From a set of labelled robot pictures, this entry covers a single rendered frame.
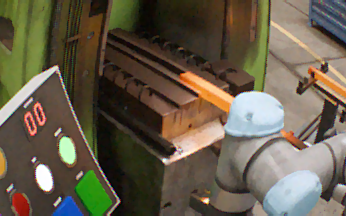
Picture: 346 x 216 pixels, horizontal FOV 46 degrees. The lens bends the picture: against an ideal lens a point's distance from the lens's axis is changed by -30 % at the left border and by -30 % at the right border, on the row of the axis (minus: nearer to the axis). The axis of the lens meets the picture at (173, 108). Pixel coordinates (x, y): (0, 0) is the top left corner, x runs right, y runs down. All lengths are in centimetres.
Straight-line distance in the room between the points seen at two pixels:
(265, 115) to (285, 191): 11
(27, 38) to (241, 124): 54
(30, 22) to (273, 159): 60
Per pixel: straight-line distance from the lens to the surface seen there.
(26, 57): 100
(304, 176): 53
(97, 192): 86
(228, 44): 145
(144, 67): 129
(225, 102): 116
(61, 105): 84
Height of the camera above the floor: 158
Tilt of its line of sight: 31 degrees down
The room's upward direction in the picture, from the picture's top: 7 degrees clockwise
